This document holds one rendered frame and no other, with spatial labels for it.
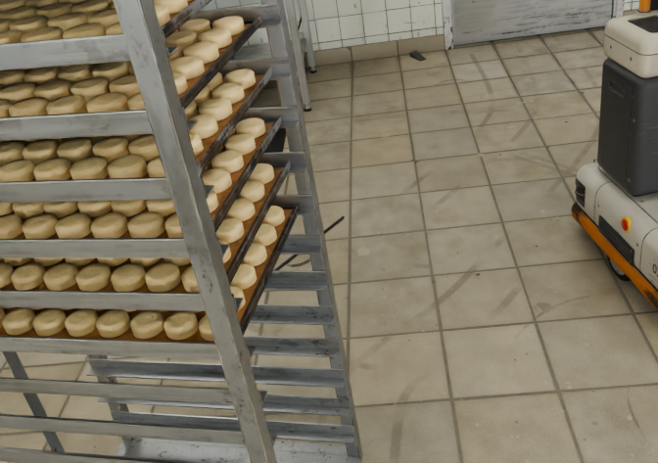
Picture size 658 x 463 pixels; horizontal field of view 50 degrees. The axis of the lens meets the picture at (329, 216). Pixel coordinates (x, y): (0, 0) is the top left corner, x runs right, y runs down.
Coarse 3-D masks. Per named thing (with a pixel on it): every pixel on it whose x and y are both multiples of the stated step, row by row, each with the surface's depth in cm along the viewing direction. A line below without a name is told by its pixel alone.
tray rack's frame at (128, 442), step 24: (120, 408) 182; (48, 432) 156; (144, 456) 182; (168, 456) 180; (192, 456) 179; (216, 456) 178; (240, 456) 177; (288, 456) 175; (312, 456) 174; (336, 456) 173
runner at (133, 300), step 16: (0, 304) 106; (16, 304) 105; (32, 304) 104; (48, 304) 103; (64, 304) 103; (80, 304) 102; (96, 304) 101; (112, 304) 101; (128, 304) 100; (144, 304) 99; (160, 304) 99; (176, 304) 98; (192, 304) 98; (240, 304) 98
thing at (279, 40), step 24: (264, 0) 116; (288, 48) 121; (288, 96) 124; (288, 144) 130; (312, 192) 134; (312, 216) 137; (312, 264) 143; (336, 312) 151; (336, 336) 152; (336, 360) 156; (360, 456) 174
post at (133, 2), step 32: (128, 0) 72; (128, 32) 74; (160, 32) 76; (160, 64) 76; (160, 96) 77; (160, 128) 80; (192, 160) 83; (192, 192) 84; (192, 224) 86; (192, 256) 89; (224, 288) 92; (224, 320) 94; (224, 352) 97; (256, 384) 103; (256, 416) 103; (256, 448) 107
